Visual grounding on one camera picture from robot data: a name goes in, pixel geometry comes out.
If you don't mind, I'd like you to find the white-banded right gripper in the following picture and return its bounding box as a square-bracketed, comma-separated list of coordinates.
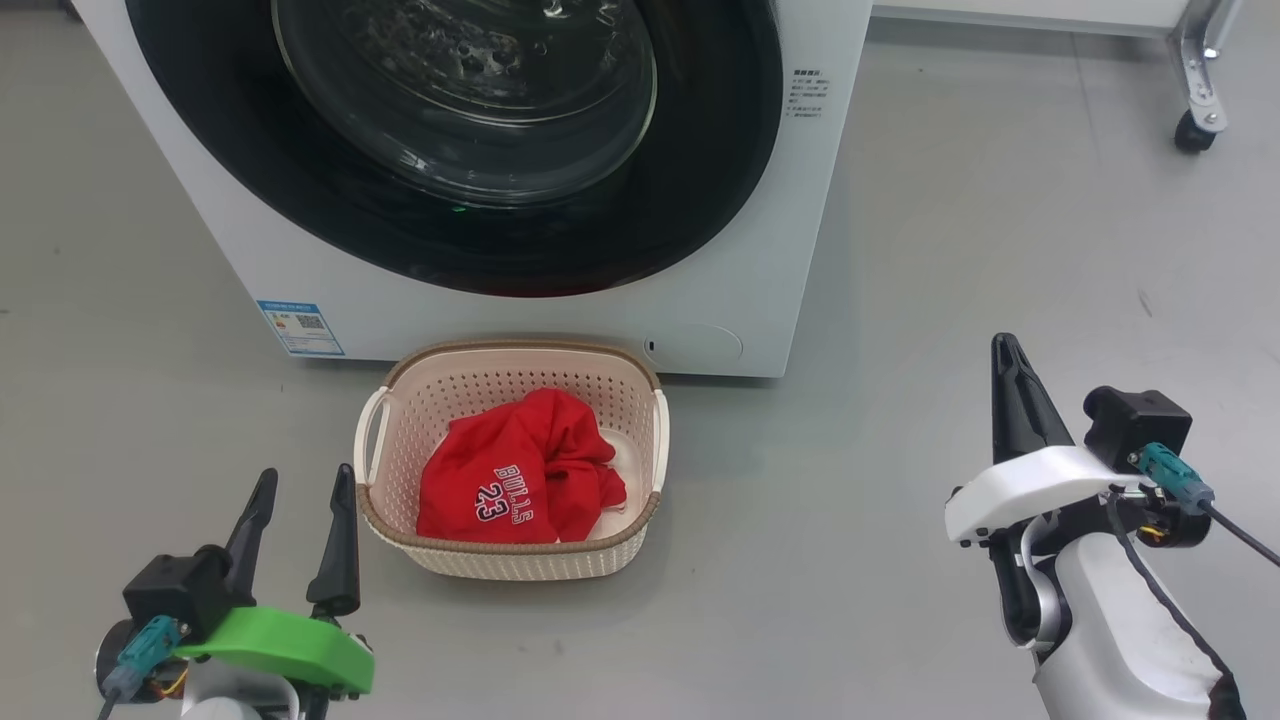
[944, 332, 1213, 651]

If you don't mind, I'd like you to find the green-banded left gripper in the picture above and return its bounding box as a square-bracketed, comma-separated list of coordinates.
[173, 462, 377, 701]

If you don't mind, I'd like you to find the red Bulls 23 jersey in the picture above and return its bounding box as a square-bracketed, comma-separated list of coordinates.
[416, 398, 566, 547]

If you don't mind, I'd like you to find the plain red garment white trim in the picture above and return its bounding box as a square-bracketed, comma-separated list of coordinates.
[520, 387, 629, 543]

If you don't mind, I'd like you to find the black round glass washer door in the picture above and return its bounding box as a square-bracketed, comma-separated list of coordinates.
[124, 0, 787, 300]

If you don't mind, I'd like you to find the cream perforated laundry basket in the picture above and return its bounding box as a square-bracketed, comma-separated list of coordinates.
[353, 339, 672, 583]

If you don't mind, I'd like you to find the white front-load washing machine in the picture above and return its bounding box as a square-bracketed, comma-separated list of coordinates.
[70, 0, 877, 380]

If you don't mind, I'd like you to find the blue white energy label sticker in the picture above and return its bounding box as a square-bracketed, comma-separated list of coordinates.
[255, 299, 347, 359]

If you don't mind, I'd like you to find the black caster wheel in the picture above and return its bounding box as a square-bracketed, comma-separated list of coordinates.
[1173, 108, 1220, 155]

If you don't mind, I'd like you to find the black cable with teal plug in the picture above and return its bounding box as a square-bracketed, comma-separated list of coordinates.
[1133, 442, 1280, 568]
[97, 614, 183, 720]

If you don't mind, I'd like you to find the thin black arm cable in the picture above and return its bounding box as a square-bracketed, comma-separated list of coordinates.
[1103, 490, 1246, 720]

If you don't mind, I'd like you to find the silver metal caster bracket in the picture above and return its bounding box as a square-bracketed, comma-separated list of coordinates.
[1167, 0, 1247, 133]

